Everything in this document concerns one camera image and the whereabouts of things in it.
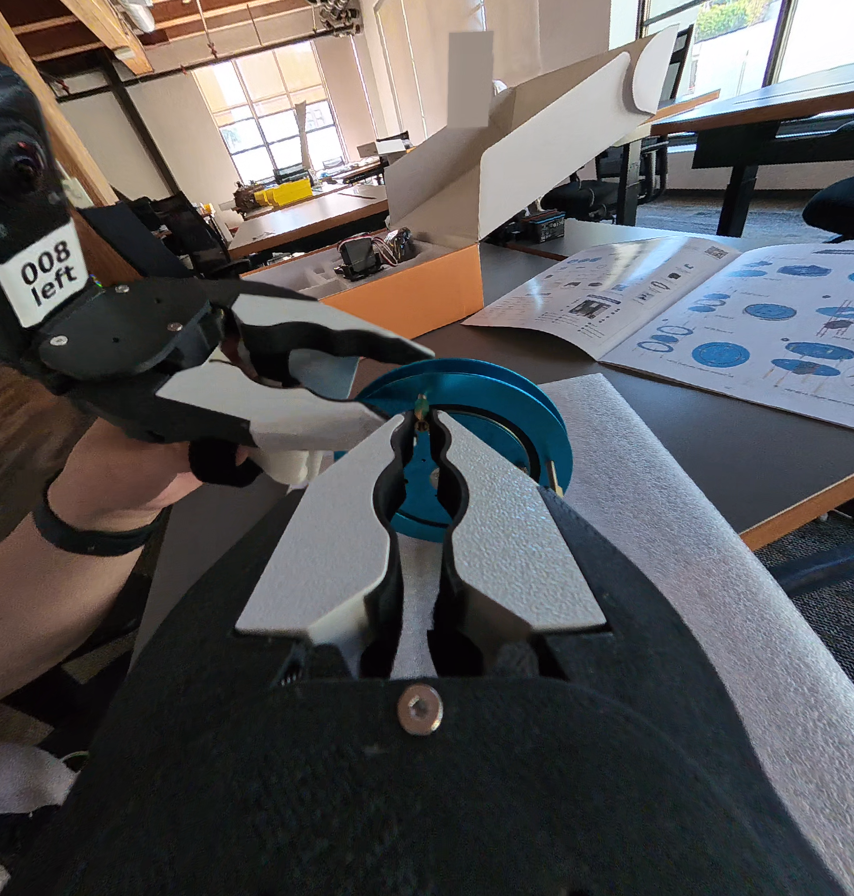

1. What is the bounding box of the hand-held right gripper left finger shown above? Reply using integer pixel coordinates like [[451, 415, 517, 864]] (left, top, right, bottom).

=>
[[235, 412, 417, 677]]

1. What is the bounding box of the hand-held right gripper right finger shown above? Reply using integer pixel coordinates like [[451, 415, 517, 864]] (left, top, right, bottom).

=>
[[429, 412, 608, 677]]

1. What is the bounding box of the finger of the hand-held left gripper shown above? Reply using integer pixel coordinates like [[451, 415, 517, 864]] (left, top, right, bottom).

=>
[[227, 293, 437, 401], [155, 360, 391, 452]]

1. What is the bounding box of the blue round metal base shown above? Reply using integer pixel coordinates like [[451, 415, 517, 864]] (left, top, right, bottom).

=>
[[332, 357, 575, 543]]

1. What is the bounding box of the person's left forearm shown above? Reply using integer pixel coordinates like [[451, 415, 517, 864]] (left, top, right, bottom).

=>
[[0, 525, 148, 722]]

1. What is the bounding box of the dark grey desk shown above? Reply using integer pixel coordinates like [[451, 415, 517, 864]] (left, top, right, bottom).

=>
[[413, 217, 854, 550]]

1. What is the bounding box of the wood-edged black desk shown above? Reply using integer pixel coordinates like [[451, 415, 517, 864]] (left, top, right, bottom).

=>
[[649, 59, 854, 239]]

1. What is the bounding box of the person's left hand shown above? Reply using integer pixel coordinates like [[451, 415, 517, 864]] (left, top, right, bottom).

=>
[[48, 419, 200, 527]]

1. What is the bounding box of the black servo motor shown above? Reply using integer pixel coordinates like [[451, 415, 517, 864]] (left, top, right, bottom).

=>
[[337, 237, 382, 281]]

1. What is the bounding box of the grey work table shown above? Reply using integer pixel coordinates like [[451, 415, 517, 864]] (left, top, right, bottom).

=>
[[227, 183, 389, 261]]

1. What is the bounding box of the orange cardboard box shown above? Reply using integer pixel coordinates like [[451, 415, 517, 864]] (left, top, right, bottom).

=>
[[245, 24, 680, 340]]

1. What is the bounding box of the stack of yellow bins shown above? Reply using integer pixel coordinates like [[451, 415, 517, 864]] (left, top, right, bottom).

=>
[[255, 178, 314, 211]]

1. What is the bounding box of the white foam sheet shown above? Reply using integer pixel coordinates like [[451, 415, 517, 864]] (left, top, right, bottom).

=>
[[392, 373, 854, 896]]

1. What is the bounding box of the black wristband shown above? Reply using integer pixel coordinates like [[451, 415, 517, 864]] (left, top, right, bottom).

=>
[[31, 476, 172, 559]]

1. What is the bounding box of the black-framed grid window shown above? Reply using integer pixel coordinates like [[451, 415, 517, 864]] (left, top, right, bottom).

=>
[[640, 0, 854, 99], [192, 41, 347, 184]]

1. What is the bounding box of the black box with blue label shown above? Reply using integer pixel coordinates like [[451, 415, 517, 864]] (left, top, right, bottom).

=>
[[514, 209, 568, 245]]

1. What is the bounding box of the black office chair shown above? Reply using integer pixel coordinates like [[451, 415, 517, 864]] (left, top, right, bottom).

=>
[[541, 136, 671, 226]]

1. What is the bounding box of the open instruction booklet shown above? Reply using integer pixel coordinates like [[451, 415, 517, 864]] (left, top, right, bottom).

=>
[[462, 237, 854, 436]]

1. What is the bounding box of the black saddle stool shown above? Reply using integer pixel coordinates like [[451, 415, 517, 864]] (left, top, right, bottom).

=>
[[803, 170, 854, 244]]

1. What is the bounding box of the coloured wire bundle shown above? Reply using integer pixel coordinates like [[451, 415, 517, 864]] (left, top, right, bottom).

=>
[[374, 227, 417, 270]]

